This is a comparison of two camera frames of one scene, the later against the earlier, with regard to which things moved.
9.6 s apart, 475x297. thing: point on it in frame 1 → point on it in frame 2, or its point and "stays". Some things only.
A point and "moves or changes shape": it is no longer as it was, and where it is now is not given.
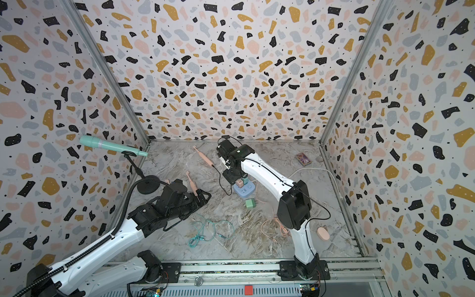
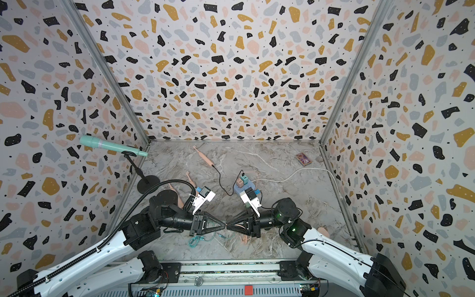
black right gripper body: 231,175 → 258,228
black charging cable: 219,182 stays
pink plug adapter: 239,182 stays
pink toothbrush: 204,157 stays
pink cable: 284,232 moves or changes shape
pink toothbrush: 193,189 stays
